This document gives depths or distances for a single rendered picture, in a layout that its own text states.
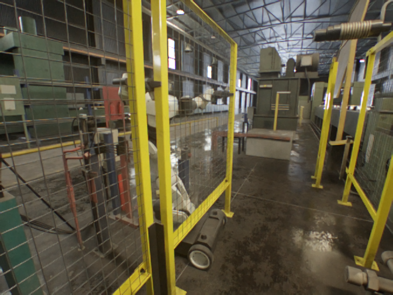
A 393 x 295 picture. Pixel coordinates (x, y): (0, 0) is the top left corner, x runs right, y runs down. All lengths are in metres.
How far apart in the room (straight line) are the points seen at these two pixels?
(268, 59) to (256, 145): 2.23
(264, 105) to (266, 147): 1.24
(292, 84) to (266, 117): 0.98
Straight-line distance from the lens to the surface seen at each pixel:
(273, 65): 5.37
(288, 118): 5.20
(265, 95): 5.28
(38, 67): 9.68
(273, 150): 4.59
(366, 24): 2.92
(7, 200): 1.32
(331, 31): 2.87
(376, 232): 1.98
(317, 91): 14.08
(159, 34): 0.96
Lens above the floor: 1.25
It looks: 13 degrees down
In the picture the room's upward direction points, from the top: straight up
